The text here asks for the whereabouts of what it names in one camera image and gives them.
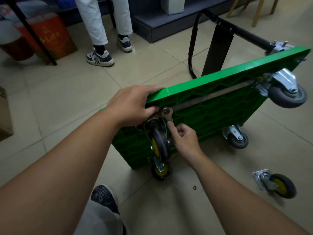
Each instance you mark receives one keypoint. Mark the person's left hand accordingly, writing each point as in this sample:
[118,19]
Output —
[129,105]

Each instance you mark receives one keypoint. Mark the silver wrench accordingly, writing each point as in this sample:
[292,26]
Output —
[168,115]

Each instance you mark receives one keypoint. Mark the brown cardboard box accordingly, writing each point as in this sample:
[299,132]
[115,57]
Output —
[5,115]

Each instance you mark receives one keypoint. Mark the person's light trousers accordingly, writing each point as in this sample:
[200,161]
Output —
[100,219]

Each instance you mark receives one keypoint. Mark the wooden stool legs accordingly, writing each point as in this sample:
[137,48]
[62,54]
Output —
[256,10]

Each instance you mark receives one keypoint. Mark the person's right forearm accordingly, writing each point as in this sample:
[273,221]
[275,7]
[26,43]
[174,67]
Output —
[244,205]

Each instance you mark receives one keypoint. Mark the person's dark shoe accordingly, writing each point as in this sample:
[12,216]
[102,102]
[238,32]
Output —
[105,197]

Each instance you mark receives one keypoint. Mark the person's left forearm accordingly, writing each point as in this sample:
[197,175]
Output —
[49,181]

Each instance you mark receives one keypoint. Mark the white box on shelf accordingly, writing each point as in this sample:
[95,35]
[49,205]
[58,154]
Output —
[172,4]

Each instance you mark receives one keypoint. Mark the green platform trolley deck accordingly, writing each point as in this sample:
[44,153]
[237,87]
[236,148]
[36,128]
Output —
[207,107]

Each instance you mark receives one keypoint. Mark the person's right hand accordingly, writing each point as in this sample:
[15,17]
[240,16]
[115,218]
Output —
[185,144]

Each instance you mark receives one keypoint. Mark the blue plastic crate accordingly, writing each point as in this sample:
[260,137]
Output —
[66,1]

